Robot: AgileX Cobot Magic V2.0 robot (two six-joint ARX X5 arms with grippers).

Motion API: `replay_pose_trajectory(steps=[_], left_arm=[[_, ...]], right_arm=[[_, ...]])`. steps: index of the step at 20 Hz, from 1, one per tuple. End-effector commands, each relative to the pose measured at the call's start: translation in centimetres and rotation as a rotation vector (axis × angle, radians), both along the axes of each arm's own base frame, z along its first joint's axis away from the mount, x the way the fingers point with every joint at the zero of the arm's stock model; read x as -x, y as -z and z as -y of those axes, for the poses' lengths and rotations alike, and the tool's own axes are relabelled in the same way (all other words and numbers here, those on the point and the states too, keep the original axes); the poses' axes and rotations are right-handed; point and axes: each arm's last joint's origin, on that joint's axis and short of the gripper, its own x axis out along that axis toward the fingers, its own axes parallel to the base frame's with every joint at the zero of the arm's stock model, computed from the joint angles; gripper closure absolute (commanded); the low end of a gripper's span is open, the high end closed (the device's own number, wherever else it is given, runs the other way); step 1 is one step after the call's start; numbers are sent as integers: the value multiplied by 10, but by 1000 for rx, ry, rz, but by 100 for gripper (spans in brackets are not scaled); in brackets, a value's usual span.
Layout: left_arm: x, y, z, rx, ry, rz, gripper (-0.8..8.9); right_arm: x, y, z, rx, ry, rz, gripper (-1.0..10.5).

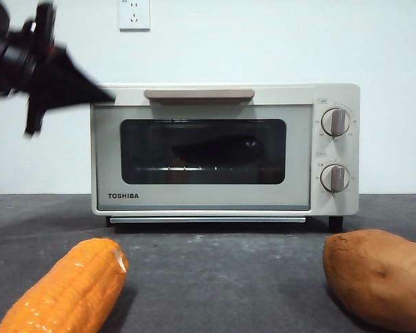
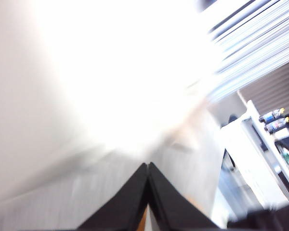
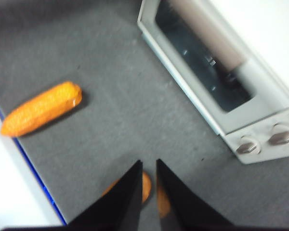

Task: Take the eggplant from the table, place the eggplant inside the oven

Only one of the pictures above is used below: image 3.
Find orange corn cob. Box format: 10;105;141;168
0;81;83;138

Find beige oven door handle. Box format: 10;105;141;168
167;0;247;72

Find cream timer oven knob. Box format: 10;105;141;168
235;136;261;154

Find cream temperature oven knob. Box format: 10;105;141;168
268;124;289;147

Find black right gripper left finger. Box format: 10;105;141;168
64;160;144;231

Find glass-windowed oven door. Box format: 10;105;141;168
137;0;289;135

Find blue table edge strip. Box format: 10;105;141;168
0;92;67;226

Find cream Toshiba toaster oven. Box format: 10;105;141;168
137;0;289;166

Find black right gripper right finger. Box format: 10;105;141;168
156;158;243;231

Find brown sweet potato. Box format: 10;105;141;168
101;171;171;218

